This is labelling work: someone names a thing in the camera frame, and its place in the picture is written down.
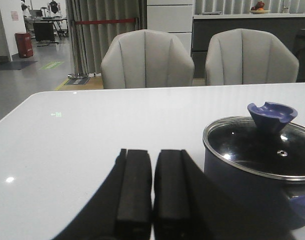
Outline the glass lid with blue knob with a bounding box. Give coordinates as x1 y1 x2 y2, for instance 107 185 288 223
202 101 305 181

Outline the grey curtain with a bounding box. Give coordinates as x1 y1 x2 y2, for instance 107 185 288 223
65 0 147 74

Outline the fruit plate on counter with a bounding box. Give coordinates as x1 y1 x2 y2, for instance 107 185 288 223
249 0 270 14

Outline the black desk in background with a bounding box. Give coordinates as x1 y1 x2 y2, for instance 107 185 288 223
24 16 68 43

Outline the dark blue saucepan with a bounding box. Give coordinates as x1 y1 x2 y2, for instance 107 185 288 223
204 147 305 230

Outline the red bin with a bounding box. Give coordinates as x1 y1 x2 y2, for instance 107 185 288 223
15 32 34 58

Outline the red barrier belt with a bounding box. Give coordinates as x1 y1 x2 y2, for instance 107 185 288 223
74 18 137 25

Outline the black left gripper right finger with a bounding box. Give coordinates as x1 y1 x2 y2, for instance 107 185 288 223
153 149 191 240

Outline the white drawer cabinet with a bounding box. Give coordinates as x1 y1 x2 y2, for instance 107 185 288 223
146 0 195 53

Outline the grey upholstered chair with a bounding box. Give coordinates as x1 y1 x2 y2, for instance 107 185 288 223
101 29 195 89
205 28 299 86

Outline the right grey upholstered chair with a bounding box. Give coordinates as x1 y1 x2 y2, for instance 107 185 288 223
205 28 299 86

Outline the dark kitchen counter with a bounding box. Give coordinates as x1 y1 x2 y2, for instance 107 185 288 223
192 14 305 85

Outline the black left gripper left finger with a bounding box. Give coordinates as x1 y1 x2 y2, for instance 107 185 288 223
116 149 152 240

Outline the left grey upholstered chair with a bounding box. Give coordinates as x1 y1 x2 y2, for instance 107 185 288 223
101 29 195 89

